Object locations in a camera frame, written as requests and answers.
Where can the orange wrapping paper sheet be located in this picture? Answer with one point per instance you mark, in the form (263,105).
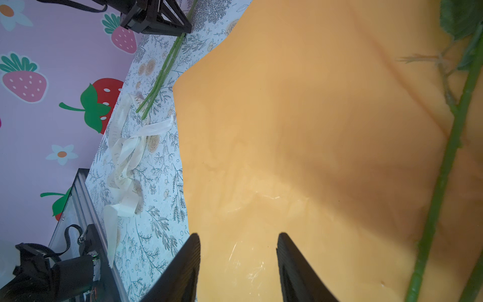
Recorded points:
(306,121)

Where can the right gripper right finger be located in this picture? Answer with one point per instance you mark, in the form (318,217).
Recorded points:
(298,280)

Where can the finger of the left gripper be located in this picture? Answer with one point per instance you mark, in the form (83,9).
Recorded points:
(156,18)

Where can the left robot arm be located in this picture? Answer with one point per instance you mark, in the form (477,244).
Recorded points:
(41,275)

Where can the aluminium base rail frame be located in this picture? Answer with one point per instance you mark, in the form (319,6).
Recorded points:
(79,210)

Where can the cream ribbon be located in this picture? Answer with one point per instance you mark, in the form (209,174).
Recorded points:
(126,154)

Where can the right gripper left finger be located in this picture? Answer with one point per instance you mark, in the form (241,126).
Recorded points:
(179,280)

